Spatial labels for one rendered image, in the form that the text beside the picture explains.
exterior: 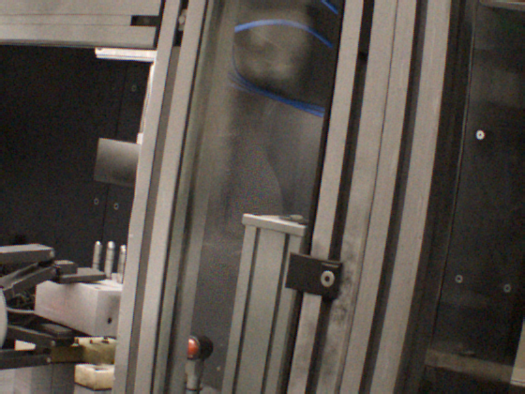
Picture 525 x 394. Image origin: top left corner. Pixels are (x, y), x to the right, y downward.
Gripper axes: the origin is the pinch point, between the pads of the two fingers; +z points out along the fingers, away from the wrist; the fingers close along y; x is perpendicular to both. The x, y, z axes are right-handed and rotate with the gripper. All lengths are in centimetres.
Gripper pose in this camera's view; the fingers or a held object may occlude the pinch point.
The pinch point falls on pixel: (74, 302)
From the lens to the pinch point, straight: 115.6
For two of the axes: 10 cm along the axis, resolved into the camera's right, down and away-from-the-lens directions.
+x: -7.9, -1.5, 5.9
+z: 6.0, -0.2, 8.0
